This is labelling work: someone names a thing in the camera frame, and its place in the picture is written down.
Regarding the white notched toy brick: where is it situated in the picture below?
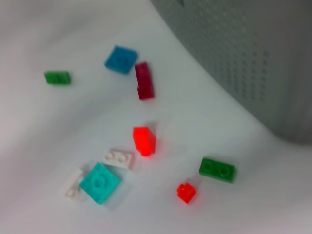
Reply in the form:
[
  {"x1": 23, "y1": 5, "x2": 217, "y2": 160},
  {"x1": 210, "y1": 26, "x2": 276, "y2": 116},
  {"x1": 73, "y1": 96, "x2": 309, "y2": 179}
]
[{"x1": 64, "y1": 167, "x2": 84, "y2": 198}]

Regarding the small red round brick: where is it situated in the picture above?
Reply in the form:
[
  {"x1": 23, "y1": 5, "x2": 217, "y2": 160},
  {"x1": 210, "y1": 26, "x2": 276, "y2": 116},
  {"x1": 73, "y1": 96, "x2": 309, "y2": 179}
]
[{"x1": 176, "y1": 182, "x2": 197, "y2": 204}]

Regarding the grey-green perforated storage bin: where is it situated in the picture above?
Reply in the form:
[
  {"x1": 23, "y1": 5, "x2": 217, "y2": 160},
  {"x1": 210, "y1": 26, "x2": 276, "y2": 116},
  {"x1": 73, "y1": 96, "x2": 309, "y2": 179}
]
[{"x1": 150, "y1": 0, "x2": 312, "y2": 147}]

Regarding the dark red toy brick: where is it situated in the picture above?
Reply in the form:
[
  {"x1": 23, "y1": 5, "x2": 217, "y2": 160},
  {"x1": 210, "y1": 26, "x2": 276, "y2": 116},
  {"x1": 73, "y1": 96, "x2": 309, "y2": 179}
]
[{"x1": 134, "y1": 61, "x2": 155, "y2": 101}]

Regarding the teal square toy brick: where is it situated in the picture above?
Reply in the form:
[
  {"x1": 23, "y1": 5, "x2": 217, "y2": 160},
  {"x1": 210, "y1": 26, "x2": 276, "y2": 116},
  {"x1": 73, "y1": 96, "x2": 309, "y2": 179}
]
[{"x1": 78, "y1": 161, "x2": 122, "y2": 205}]

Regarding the green rectangular toy brick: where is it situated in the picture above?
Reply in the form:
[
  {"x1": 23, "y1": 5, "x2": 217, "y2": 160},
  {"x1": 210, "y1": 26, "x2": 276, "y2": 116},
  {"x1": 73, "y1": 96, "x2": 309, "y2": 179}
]
[
  {"x1": 43, "y1": 70, "x2": 72, "y2": 85},
  {"x1": 199, "y1": 157, "x2": 236, "y2": 184}
]

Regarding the blue square toy brick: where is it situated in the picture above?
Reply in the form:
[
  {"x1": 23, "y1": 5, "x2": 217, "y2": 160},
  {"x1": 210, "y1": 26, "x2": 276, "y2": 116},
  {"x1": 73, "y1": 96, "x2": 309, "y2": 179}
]
[{"x1": 104, "y1": 45, "x2": 138, "y2": 75}]

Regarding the white studded toy brick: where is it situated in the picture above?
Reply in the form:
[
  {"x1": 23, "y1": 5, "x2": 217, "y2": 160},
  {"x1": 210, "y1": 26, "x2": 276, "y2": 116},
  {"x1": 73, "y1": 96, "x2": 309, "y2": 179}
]
[{"x1": 102, "y1": 148, "x2": 135, "y2": 170}]

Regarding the orange-red sloped toy brick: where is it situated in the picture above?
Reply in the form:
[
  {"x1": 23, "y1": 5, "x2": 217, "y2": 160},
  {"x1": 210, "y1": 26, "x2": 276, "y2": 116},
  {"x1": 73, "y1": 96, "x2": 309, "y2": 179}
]
[{"x1": 132, "y1": 126, "x2": 156, "y2": 158}]

